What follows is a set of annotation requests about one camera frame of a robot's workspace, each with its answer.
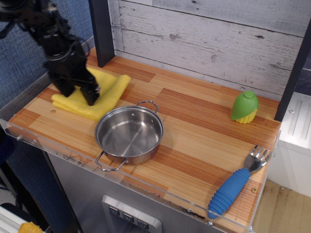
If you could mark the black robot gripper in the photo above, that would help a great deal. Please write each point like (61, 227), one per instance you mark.
(68, 70)

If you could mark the yellow cloth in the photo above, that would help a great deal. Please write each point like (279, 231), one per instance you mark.
(112, 89)

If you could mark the stainless steel pot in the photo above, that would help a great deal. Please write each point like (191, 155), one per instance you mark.
(128, 135)

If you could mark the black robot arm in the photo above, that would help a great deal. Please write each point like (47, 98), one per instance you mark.
(41, 19)

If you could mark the clear acrylic table guard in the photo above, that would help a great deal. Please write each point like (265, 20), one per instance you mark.
(201, 147)

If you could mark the silver button control panel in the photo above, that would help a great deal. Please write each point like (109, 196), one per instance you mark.
(123, 217)

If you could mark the yellow black object bottom left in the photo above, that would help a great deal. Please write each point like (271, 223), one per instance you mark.
(29, 227)

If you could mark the green yellow toy corn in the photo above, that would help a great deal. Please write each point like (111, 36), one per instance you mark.
(245, 107)

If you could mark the black left frame post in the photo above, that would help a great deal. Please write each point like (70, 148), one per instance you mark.
(102, 31)

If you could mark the black frame post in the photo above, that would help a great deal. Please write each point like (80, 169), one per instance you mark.
(102, 31)
(295, 74)

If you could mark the blue handled metal fork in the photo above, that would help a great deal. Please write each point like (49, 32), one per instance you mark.
(225, 196)

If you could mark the white aluminium side rail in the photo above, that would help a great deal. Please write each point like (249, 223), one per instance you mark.
(296, 125)

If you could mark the black right frame post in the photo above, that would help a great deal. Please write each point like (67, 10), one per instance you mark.
(295, 74)

